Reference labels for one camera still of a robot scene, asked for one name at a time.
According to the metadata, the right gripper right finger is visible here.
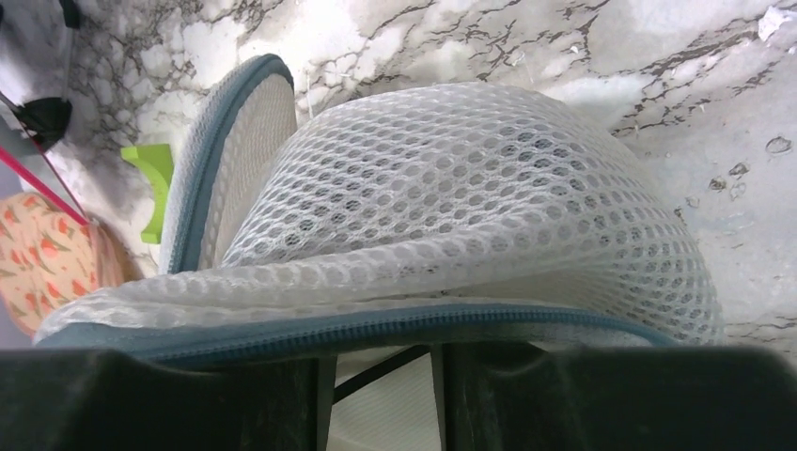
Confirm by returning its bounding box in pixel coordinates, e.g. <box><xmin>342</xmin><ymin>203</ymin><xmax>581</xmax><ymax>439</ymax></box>
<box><xmin>431</xmin><ymin>342</ymin><xmax>796</xmax><ymax>450</ymax></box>

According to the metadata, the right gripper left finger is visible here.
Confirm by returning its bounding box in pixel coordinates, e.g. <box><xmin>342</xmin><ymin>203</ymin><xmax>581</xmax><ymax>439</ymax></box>
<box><xmin>1</xmin><ymin>350</ymin><xmax>336</xmax><ymax>450</ymax></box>

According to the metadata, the white mesh laundry bag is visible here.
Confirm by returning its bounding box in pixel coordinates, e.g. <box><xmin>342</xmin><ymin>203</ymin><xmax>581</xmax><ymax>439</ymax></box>
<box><xmin>34</xmin><ymin>53</ymin><xmax>727</xmax><ymax>451</ymax></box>

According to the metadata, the floral ironing pad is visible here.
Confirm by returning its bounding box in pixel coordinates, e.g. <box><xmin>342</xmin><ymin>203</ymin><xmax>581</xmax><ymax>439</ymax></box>
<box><xmin>1</xmin><ymin>192</ymin><xmax>140</xmax><ymax>336</ymax></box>

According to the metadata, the pink framed whiteboard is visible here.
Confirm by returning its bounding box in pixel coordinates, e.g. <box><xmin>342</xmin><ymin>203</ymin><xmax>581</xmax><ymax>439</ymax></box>
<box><xmin>0</xmin><ymin>93</ymin><xmax>95</xmax><ymax>228</ymax></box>

